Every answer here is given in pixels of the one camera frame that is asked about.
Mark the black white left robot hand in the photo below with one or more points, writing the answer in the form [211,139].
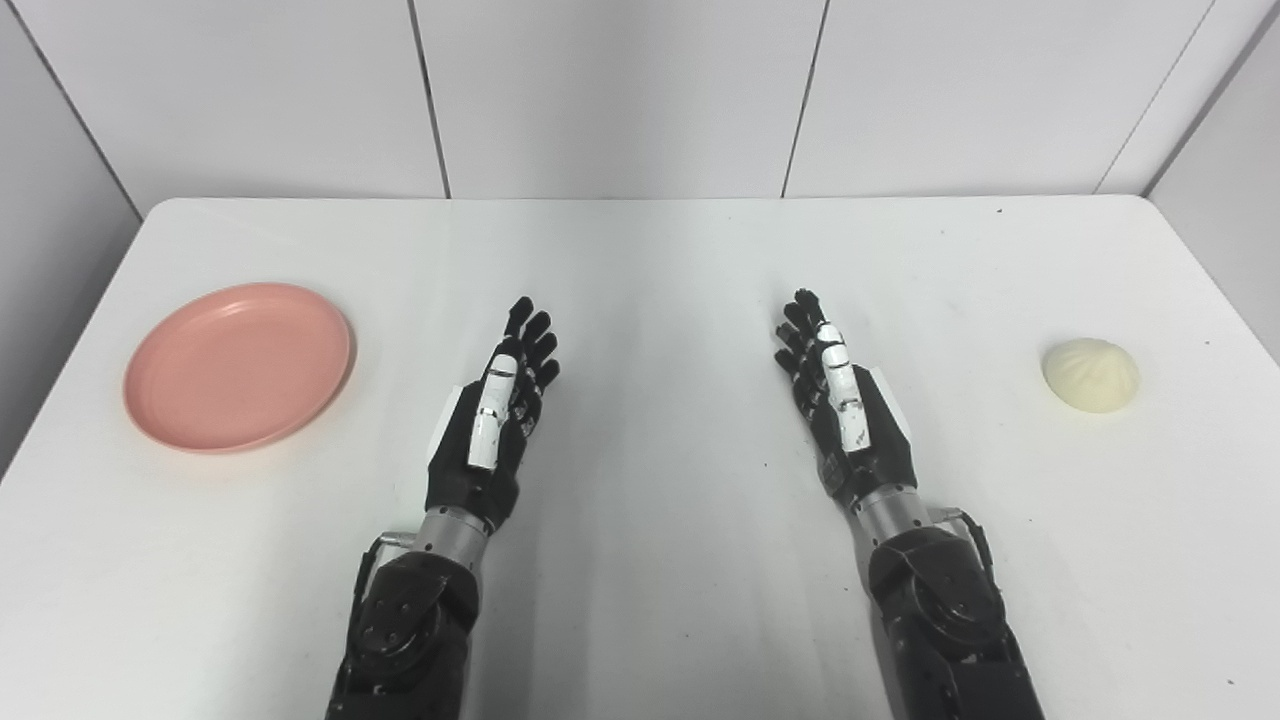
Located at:
[485,470]

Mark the pink round plate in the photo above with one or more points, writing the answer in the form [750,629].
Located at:
[238,366]

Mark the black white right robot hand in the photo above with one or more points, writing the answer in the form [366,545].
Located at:
[870,450]

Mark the white steamed bun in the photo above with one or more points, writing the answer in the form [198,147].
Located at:
[1090,375]

